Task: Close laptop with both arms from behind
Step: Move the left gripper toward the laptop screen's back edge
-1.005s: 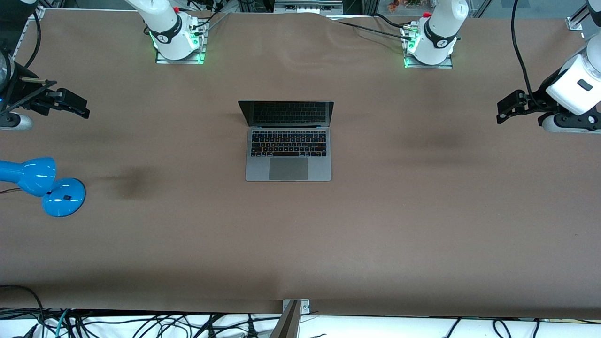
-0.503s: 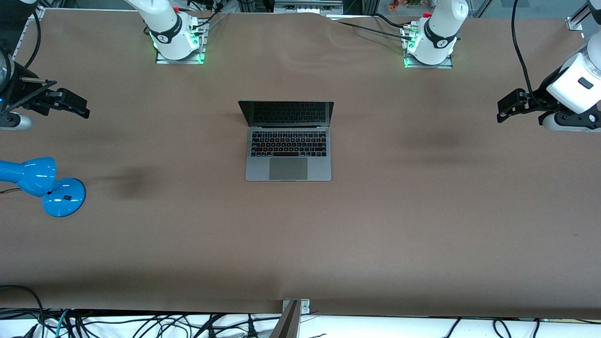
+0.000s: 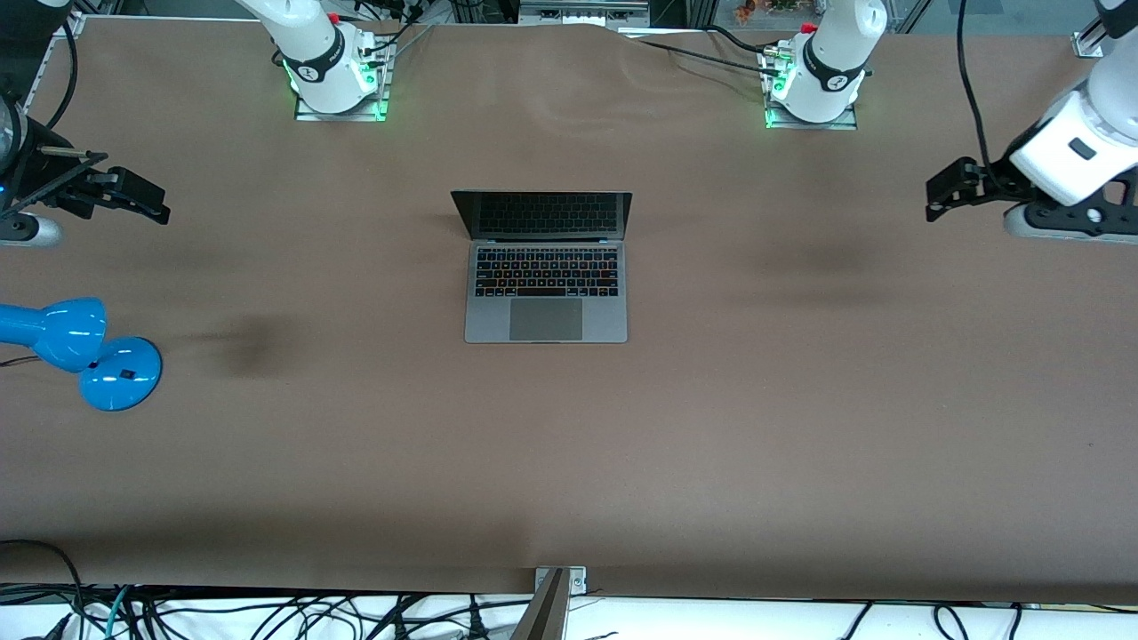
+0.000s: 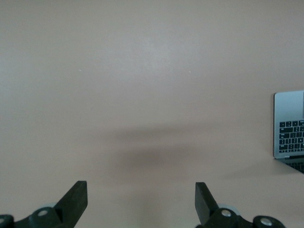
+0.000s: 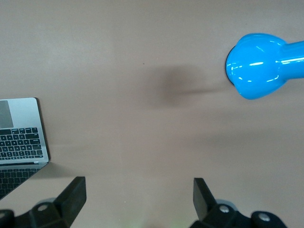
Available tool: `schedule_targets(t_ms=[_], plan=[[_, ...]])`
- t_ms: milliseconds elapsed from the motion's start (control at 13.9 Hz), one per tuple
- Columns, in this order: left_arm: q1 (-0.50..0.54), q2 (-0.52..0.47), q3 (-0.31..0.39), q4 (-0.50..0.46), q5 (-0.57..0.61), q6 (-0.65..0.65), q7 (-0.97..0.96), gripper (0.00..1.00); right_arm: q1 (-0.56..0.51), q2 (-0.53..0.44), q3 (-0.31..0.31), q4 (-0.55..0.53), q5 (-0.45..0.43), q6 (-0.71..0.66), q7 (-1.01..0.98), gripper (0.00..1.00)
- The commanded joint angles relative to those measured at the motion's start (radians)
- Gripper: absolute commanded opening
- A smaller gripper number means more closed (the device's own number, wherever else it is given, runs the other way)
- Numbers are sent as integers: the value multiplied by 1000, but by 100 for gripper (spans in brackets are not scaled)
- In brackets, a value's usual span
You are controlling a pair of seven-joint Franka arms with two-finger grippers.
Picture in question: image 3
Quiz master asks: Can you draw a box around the short black table cable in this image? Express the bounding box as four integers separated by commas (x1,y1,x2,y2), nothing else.
707,25,770,56

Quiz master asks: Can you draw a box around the black base connector cable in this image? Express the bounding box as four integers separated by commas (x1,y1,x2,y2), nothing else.
373,16,432,56

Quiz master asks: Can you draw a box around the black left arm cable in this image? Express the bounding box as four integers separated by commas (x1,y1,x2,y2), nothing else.
955,0,997,172

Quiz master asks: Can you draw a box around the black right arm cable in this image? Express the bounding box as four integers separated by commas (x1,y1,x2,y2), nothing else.
40,18,81,134

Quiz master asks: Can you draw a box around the teal cable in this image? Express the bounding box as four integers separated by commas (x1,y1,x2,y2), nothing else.
105,585,136,640

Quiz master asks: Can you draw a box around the grey laptop with black keyboard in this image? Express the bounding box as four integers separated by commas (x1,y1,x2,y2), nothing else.
451,189,634,345

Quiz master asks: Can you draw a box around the blue desk lamp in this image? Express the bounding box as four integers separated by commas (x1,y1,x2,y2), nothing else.
0,297,164,412

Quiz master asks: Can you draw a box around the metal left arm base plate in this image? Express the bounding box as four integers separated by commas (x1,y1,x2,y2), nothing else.
760,44,860,132

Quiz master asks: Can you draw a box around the black looped floor cable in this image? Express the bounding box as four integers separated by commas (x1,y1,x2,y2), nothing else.
0,540,85,640

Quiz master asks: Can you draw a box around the aluminium frame rail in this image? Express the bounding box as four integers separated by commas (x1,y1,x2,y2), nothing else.
22,9,85,112
1071,18,1114,59

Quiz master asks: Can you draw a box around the small metal clamp bracket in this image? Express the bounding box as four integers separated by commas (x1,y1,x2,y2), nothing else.
533,566,588,596

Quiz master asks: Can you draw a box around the tangled black cable bundle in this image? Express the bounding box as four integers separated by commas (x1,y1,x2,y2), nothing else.
84,587,534,640

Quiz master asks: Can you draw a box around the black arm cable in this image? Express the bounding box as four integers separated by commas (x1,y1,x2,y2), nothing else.
955,0,997,172
40,18,81,134

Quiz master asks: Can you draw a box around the white sheet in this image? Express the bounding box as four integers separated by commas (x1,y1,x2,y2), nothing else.
0,582,1138,640

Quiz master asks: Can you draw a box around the long black table cable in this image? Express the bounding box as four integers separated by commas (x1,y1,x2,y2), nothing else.
633,37,783,76

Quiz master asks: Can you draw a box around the brown table cover sheet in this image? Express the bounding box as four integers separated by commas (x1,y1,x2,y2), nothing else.
0,18,1138,605

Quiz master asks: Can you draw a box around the grey metal power box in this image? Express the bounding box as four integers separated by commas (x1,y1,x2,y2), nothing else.
518,0,652,28

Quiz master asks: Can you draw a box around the grey metal camera post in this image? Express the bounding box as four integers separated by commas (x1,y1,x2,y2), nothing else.
509,569,570,640

